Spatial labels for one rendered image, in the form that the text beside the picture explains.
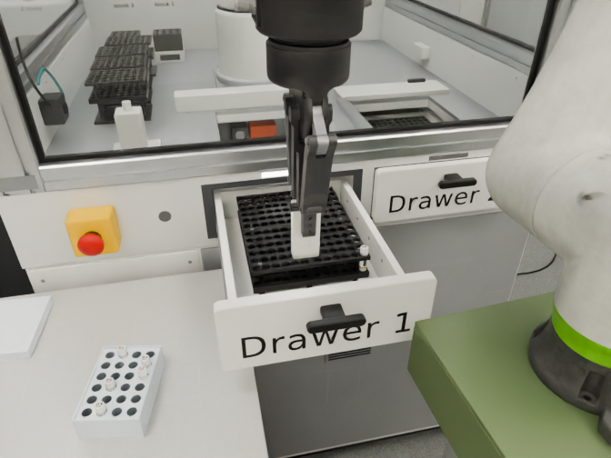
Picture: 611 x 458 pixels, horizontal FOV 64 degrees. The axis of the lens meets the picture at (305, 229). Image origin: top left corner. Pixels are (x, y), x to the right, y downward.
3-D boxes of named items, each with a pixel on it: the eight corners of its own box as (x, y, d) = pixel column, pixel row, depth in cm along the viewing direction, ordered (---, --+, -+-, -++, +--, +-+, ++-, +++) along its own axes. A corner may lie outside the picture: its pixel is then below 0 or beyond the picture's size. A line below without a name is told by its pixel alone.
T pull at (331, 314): (366, 326, 61) (367, 318, 60) (307, 335, 59) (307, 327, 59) (357, 306, 64) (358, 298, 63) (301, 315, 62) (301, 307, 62)
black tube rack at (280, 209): (367, 289, 76) (370, 255, 72) (254, 306, 73) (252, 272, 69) (330, 215, 94) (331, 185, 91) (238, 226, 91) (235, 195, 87)
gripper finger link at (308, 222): (315, 190, 51) (322, 204, 48) (314, 231, 54) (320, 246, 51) (300, 191, 50) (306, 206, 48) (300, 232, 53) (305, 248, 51)
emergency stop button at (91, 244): (105, 256, 80) (100, 236, 78) (80, 260, 79) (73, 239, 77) (107, 246, 82) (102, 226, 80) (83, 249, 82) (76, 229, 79)
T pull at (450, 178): (476, 185, 91) (478, 179, 90) (439, 190, 90) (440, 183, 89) (467, 176, 94) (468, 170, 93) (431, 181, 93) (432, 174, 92)
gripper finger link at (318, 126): (323, 81, 44) (339, 99, 40) (322, 135, 47) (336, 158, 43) (297, 83, 44) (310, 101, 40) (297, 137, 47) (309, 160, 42)
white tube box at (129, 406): (145, 437, 63) (138, 419, 61) (78, 439, 63) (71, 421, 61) (165, 363, 74) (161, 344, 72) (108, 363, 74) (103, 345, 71)
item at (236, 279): (412, 323, 70) (417, 290, 67) (232, 352, 66) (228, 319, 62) (337, 190, 103) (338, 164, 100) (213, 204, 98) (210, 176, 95)
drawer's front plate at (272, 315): (426, 337, 70) (438, 277, 64) (222, 372, 65) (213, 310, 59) (421, 329, 71) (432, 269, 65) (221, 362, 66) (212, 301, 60)
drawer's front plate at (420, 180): (508, 206, 100) (521, 157, 94) (374, 223, 95) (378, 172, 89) (504, 203, 102) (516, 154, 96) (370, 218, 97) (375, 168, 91)
